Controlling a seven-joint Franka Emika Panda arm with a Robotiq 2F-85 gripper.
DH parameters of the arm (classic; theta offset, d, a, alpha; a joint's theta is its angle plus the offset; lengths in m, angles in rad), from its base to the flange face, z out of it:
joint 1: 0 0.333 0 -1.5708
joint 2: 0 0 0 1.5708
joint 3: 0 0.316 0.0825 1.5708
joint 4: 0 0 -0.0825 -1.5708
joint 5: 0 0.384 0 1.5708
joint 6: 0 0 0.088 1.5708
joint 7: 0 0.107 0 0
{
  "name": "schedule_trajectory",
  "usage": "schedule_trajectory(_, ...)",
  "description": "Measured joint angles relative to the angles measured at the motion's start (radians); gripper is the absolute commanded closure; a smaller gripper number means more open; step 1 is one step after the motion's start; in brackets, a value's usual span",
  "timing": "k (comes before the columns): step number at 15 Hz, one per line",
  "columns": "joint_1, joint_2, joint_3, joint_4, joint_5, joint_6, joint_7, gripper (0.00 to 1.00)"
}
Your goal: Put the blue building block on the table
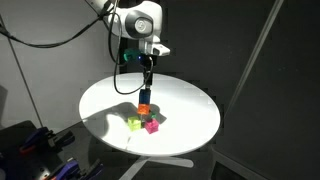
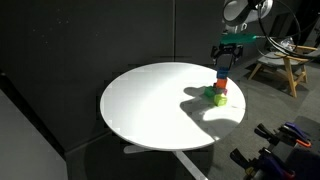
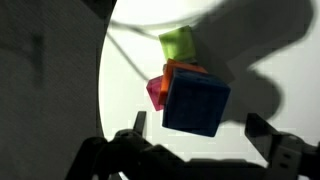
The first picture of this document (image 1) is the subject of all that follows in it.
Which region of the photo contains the white table base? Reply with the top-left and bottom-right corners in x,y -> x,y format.
119,156 -> 194,180

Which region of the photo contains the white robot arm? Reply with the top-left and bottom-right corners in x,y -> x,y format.
85,0 -> 170,90

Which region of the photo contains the diagonal metal pole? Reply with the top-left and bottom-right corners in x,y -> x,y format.
224,0 -> 284,117

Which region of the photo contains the orange building block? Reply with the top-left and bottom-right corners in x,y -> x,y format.
137,104 -> 150,115

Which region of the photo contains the perforated metal plate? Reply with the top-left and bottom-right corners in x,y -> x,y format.
0,148 -> 50,180

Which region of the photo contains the yellow-green building block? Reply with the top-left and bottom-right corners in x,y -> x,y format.
128,116 -> 141,131

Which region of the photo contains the blue building block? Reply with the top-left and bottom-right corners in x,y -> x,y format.
139,89 -> 151,104

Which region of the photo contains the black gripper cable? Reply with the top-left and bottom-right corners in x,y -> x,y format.
0,0 -> 155,96

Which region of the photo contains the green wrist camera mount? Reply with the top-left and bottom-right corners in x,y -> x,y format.
123,48 -> 141,62

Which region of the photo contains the thin wall rod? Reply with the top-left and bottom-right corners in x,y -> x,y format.
0,14 -> 44,127

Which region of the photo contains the grey building block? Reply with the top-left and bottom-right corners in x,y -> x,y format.
141,111 -> 152,128

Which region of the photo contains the green building block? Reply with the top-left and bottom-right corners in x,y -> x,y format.
151,113 -> 157,119

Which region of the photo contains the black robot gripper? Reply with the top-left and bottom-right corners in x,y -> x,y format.
138,55 -> 157,89

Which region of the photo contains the purple orange clamp upper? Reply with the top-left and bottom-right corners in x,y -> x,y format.
19,127 -> 75,154

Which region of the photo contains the pink building block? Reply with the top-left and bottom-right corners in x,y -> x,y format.
144,119 -> 159,134

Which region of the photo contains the purple clamp lower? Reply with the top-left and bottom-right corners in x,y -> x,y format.
43,159 -> 103,180

